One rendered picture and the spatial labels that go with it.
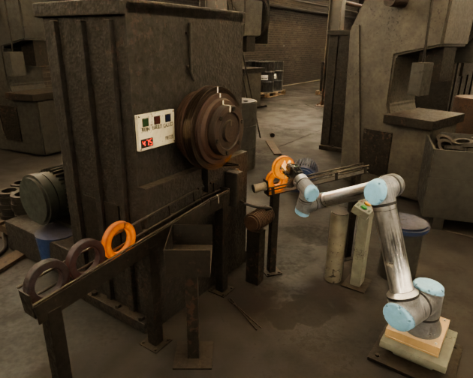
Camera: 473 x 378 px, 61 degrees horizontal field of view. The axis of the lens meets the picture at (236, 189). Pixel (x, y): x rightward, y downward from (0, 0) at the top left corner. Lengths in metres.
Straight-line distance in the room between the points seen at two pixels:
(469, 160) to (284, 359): 2.41
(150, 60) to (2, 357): 1.73
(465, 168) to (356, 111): 1.44
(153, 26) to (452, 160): 2.74
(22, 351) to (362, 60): 4.04
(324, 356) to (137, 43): 1.86
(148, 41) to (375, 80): 3.08
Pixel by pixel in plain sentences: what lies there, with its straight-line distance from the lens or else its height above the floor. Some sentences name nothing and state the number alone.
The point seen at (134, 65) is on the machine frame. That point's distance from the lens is 2.04.
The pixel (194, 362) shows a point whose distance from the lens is 2.30.
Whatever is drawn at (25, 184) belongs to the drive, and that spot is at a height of 0.60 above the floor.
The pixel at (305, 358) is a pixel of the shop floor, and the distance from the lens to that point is 2.36.
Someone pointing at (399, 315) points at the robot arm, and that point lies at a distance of 2.14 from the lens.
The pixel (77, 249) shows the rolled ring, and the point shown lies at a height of 0.76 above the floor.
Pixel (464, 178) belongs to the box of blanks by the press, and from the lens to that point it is 3.97.
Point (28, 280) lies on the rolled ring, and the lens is 1.75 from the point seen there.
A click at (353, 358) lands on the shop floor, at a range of 2.43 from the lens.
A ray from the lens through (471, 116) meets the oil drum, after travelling 6.61.
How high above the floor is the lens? 1.58
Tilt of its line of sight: 20 degrees down
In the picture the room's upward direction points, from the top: 1 degrees clockwise
